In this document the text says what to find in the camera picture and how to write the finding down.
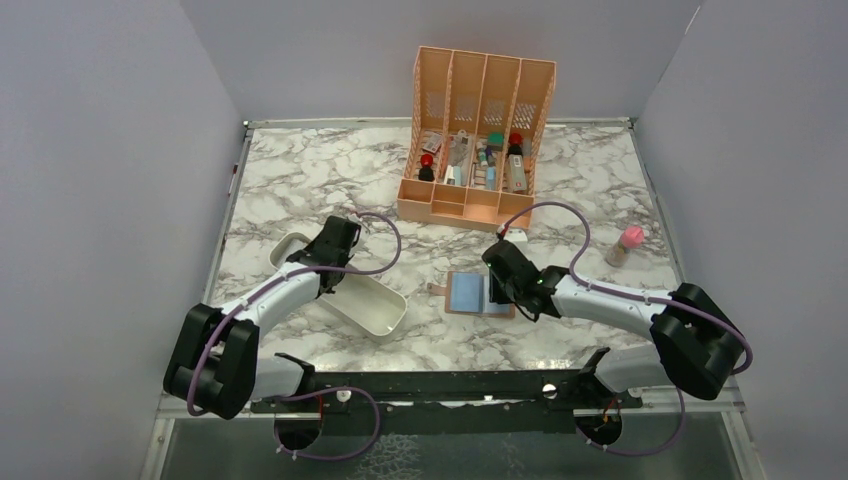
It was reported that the brown leather card holder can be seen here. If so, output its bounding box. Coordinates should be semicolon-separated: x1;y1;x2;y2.
427;271;516;319

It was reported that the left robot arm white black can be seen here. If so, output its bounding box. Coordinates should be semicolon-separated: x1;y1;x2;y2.
163;216;361;419

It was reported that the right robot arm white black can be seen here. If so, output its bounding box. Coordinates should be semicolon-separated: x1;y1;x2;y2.
482;240;748;407

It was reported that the white plastic tray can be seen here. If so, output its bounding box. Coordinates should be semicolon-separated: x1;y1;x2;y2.
255;232;408;343

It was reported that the red black stamp left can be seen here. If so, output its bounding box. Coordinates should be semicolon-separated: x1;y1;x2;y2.
418;153;435;182

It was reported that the red black stamp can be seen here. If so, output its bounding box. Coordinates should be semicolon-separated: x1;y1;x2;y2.
507;132;523;156
418;153;435;182

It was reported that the pink cap small bottle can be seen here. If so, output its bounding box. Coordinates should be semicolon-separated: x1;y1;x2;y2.
605;226;645;267

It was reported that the red black stamp right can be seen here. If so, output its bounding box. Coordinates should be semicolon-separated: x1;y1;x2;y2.
507;132;523;156

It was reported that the green cap bottle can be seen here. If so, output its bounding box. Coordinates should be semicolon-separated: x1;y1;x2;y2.
486;132;504;151

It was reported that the peach desk organizer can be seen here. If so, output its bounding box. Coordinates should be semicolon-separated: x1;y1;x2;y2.
397;46;557;231

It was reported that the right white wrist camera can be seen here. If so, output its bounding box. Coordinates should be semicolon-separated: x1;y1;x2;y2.
496;225;528;245

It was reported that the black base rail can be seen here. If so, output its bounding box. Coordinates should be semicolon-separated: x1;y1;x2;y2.
250;369;642;436

